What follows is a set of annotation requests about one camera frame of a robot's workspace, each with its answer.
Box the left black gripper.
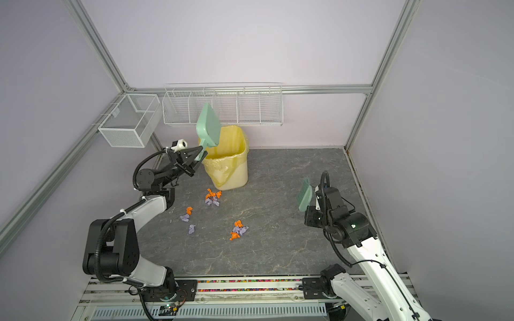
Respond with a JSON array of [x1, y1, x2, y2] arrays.
[[159, 148, 207, 189]]

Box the green hand brush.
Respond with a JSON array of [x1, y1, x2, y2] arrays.
[[297, 177, 313, 213]]

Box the green plastic dustpan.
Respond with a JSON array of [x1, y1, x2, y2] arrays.
[[196, 103, 222, 151]]

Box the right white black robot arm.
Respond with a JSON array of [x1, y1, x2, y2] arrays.
[[297, 171, 431, 320]]

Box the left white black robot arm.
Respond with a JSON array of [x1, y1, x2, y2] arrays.
[[82, 146, 207, 296]]

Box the orange purple scraps near bin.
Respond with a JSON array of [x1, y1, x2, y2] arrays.
[[205, 189, 222, 207]]

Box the orange purple scraps left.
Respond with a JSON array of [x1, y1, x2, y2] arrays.
[[179, 207, 193, 222]]

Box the orange purple scraps lower centre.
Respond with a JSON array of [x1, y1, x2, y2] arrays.
[[230, 220, 249, 241]]

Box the yellow lined trash bin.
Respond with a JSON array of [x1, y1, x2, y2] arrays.
[[202, 126, 250, 191]]

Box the small white mesh basket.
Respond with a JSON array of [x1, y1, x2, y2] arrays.
[[99, 94, 163, 148]]

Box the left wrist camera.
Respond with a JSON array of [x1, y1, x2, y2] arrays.
[[169, 139, 188, 152]]

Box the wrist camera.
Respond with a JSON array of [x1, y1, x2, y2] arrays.
[[169, 139, 188, 152], [315, 186, 323, 211]]

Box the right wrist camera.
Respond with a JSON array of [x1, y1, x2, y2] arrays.
[[315, 186, 323, 211]]

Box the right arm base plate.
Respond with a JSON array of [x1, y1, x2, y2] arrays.
[[299, 277, 332, 300]]

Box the long white wire shelf basket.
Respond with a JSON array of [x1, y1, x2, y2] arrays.
[[161, 82, 284, 126]]

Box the aluminium front rail frame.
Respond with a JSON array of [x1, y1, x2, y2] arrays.
[[72, 275, 418, 320]]

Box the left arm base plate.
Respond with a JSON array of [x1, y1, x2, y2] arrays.
[[142, 279, 198, 302]]

